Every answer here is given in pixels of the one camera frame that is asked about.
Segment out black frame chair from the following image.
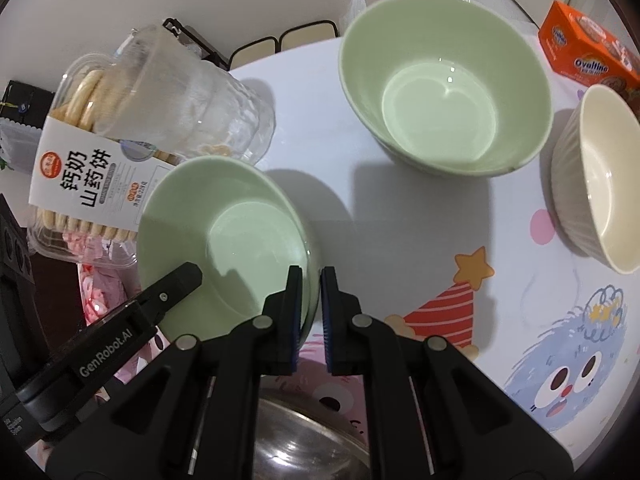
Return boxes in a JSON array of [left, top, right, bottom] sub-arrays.
[[162, 17, 337, 72]]

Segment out white plastic bag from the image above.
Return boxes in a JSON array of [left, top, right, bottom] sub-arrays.
[[342, 0, 372, 31]]

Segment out clear biscuit tray pack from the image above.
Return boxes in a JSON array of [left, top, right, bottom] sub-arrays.
[[27, 52, 236, 266]]

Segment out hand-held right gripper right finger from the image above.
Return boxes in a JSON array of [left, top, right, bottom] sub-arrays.
[[320, 266, 576, 480]]

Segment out large steel bowl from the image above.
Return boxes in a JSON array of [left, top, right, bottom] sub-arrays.
[[255, 387, 373, 480]]

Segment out clear glass cup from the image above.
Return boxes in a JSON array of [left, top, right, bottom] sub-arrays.
[[97, 25, 276, 166]]

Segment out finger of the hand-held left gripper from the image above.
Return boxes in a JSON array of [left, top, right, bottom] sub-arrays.
[[132, 261, 203, 326]]

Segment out orange biscuit box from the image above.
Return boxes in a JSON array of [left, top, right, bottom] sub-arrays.
[[538, 0, 640, 96]]

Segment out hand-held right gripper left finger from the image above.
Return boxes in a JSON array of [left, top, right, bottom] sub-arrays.
[[47, 265, 303, 480]]

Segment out black bag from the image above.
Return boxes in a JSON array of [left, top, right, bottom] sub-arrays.
[[0, 80, 55, 126]]

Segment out green ceramic bowl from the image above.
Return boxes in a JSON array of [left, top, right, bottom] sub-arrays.
[[337, 0, 553, 179], [136, 156, 321, 341]]

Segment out printed tablecloth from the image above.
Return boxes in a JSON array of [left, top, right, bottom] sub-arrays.
[[75, 0, 640, 480]]

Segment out pink marshmallow bag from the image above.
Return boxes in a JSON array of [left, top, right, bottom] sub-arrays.
[[65, 232, 146, 331]]

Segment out cream ceramic bowl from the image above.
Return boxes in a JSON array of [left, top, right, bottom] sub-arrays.
[[550, 84, 640, 276]]

